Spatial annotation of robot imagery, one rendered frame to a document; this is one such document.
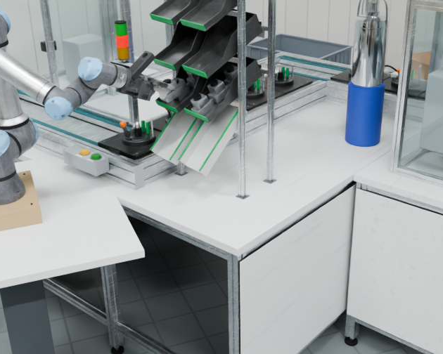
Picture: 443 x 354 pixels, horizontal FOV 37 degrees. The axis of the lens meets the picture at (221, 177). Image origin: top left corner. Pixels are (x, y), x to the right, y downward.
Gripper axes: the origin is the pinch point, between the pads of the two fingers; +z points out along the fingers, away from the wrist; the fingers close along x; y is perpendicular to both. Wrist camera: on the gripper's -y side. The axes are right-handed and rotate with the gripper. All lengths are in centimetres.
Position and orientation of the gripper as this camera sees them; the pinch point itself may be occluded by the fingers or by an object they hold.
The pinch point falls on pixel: (169, 84)
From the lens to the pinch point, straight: 239.0
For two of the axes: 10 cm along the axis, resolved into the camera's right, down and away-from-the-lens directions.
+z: 7.1, 1.2, 6.9
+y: -3.2, 9.4, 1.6
